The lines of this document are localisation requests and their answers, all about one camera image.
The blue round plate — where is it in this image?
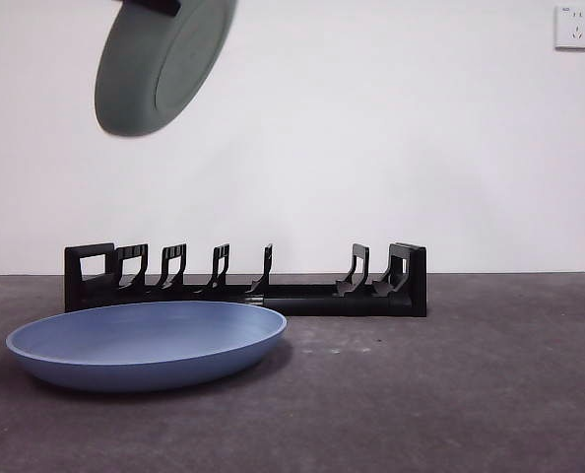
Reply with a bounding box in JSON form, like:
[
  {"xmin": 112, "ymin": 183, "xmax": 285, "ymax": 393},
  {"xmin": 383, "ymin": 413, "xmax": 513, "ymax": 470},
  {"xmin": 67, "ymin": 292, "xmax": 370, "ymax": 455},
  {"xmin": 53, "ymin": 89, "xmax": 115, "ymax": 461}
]
[{"xmin": 5, "ymin": 300, "xmax": 289, "ymax": 394}]

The white wall socket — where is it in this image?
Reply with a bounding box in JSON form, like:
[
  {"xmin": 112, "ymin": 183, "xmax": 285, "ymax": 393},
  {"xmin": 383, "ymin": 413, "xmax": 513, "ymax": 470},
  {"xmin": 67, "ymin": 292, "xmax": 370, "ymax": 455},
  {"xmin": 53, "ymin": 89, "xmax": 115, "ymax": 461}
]
[{"xmin": 554, "ymin": 4, "xmax": 585, "ymax": 51}]

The black plate rack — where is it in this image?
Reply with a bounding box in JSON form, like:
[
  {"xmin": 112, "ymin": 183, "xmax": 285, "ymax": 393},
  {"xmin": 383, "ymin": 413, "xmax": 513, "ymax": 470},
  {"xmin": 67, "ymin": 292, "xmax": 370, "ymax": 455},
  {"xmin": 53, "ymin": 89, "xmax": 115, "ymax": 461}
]
[{"xmin": 64, "ymin": 241, "xmax": 428, "ymax": 317}]

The green round plate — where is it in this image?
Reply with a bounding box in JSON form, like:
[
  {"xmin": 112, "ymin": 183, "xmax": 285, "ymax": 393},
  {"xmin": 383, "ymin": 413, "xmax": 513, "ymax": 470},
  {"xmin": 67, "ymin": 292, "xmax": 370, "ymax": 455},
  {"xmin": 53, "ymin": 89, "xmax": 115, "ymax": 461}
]
[{"xmin": 94, "ymin": 0, "xmax": 240, "ymax": 139}]

